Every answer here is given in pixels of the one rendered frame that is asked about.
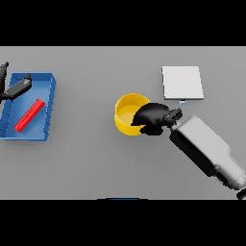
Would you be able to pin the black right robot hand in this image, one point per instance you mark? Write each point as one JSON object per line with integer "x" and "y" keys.
{"x": 153, "y": 115}

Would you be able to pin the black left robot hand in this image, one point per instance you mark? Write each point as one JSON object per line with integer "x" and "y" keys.
{"x": 16, "y": 88}

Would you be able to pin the yellow bowl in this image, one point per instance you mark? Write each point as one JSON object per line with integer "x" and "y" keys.
{"x": 127, "y": 115}

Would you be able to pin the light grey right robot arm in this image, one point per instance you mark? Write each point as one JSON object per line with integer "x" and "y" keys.
{"x": 205, "y": 149}

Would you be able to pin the red beaker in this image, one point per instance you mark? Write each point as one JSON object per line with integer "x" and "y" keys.
{"x": 29, "y": 115}

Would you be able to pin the pale square measuring scale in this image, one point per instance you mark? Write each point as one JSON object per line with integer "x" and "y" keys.
{"x": 182, "y": 82}

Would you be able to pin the blue tray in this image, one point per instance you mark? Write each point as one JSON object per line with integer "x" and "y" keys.
{"x": 28, "y": 106}

